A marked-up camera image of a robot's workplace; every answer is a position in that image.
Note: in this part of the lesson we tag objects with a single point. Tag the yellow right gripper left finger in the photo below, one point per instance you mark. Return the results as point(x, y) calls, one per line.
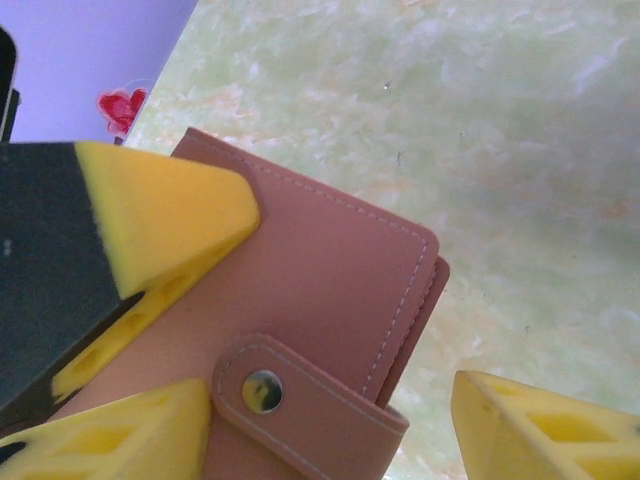
point(100, 440)

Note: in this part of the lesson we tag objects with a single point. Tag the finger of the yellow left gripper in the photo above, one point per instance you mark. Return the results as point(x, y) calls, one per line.
point(165, 210)

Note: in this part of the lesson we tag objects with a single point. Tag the pink leather card holder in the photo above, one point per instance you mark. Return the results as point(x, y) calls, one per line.
point(325, 275)

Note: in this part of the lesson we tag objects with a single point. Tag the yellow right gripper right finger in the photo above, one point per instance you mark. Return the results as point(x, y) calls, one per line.
point(550, 440)

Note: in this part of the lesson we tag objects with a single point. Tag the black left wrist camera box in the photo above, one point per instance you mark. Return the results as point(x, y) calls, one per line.
point(6, 85)

